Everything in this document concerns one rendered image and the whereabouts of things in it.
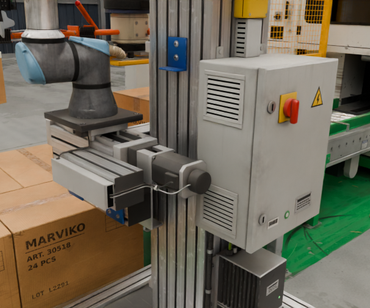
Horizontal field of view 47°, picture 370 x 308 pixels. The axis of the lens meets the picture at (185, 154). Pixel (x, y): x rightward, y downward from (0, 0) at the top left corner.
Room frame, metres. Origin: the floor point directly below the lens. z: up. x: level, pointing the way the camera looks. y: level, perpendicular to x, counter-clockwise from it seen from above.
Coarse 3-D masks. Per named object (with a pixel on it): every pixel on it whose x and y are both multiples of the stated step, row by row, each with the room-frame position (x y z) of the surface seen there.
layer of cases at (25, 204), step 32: (0, 160) 2.23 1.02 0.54; (32, 160) 2.24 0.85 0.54; (0, 192) 1.80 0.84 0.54; (32, 192) 1.80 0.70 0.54; (64, 192) 1.81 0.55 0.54; (0, 224) 1.50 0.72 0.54; (32, 224) 1.50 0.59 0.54; (64, 224) 1.57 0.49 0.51; (96, 224) 1.66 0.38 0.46; (0, 256) 1.40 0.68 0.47; (32, 256) 1.47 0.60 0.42; (64, 256) 1.56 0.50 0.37; (96, 256) 1.66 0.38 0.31; (128, 256) 1.77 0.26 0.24; (0, 288) 1.39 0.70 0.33; (32, 288) 1.46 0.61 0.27; (64, 288) 1.55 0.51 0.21
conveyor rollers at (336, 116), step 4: (332, 112) 3.58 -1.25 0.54; (336, 112) 3.56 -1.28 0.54; (340, 112) 3.54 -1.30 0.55; (332, 116) 3.40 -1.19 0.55; (336, 116) 3.45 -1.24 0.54; (340, 116) 3.43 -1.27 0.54; (344, 116) 3.41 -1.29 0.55; (348, 116) 3.40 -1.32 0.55; (352, 116) 3.45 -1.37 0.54; (332, 120) 3.29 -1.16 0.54; (336, 120) 3.27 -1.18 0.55
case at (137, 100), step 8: (144, 88) 2.28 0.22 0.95; (120, 96) 2.12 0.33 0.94; (128, 96) 2.08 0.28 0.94; (136, 96) 2.06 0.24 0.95; (144, 96) 2.06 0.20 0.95; (120, 104) 2.13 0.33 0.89; (128, 104) 2.08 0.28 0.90; (136, 104) 2.04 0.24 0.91; (144, 104) 1.99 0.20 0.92; (144, 112) 1.99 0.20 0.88; (144, 120) 1.99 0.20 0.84
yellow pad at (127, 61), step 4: (128, 52) 1.90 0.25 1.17; (132, 52) 1.90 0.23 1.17; (128, 56) 1.90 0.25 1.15; (132, 56) 1.90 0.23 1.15; (136, 56) 1.97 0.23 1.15; (140, 56) 1.97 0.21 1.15; (144, 56) 1.97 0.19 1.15; (148, 56) 1.98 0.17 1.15; (112, 60) 1.84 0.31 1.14; (116, 60) 1.84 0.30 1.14; (120, 60) 1.84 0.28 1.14; (124, 60) 1.84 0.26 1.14; (128, 60) 1.85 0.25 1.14; (132, 60) 1.86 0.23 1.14; (136, 60) 1.87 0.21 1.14; (140, 60) 1.89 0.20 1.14; (144, 60) 1.90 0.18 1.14; (148, 60) 1.92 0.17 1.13; (112, 64) 1.84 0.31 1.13; (116, 64) 1.82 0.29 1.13; (120, 64) 1.81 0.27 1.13; (124, 64) 1.82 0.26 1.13; (128, 64) 1.84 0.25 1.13; (132, 64) 1.86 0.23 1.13; (136, 64) 1.87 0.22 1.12
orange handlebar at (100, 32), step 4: (148, 28) 2.12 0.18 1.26; (16, 32) 1.63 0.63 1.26; (20, 32) 1.64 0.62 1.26; (64, 32) 1.76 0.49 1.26; (68, 32) 1.78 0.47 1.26; (72, 32) 1.79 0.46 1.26; (96, 32) 1.87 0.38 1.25; (100, 32) 1.88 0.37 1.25; (104, 32) 1.89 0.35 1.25; (108, 32) 1.91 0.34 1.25; (112, 32) 1.92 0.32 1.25; (116, 32) 1.94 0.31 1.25; (148, 32) 1.98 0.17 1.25; (12, 36) 1.61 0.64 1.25; (16, 36) 1.63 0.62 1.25; (20, 36) 1.64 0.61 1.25; (68, 36) 1.78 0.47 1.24
